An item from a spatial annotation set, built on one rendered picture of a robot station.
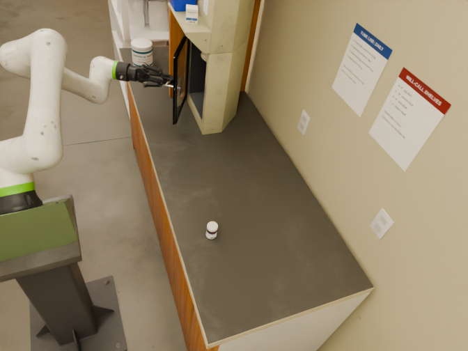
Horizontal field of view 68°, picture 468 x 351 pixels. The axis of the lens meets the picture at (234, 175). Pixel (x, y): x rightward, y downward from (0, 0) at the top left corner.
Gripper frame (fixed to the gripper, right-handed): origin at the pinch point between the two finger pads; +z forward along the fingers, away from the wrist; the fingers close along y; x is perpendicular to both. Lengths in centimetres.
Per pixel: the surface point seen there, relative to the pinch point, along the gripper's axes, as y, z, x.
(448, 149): 37, 100, -69
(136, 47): -11, -32, 48
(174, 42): 8.7, -3.1, 23.0
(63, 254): -26, -19, -90
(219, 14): 38.2, 22.2, -5.7
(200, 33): 30.7, 15.4, -9.0
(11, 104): -120, -176, 101
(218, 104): -6.7, 25.9, -3.7
